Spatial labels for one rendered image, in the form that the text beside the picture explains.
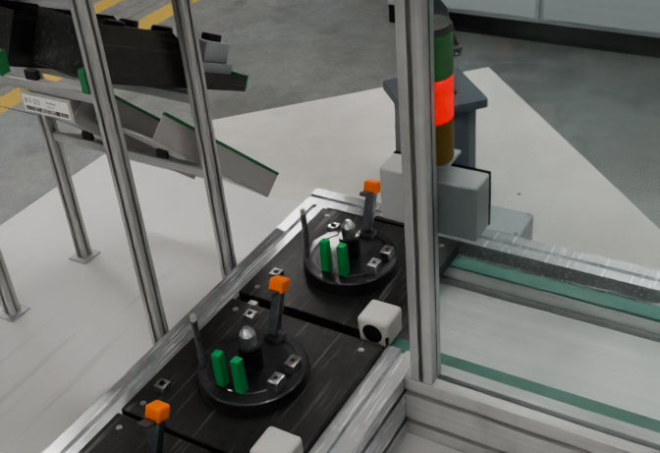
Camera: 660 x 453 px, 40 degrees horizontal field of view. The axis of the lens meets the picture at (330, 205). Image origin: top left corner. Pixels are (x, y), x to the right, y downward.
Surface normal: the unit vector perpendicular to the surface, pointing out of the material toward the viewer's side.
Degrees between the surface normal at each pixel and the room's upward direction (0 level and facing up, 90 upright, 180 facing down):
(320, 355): 0
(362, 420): 0
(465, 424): 90
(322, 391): 0
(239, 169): 90
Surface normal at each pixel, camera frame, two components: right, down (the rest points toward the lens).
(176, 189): -0.08, -0.84
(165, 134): 0.76, 0.29
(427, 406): -0.50, 0.51
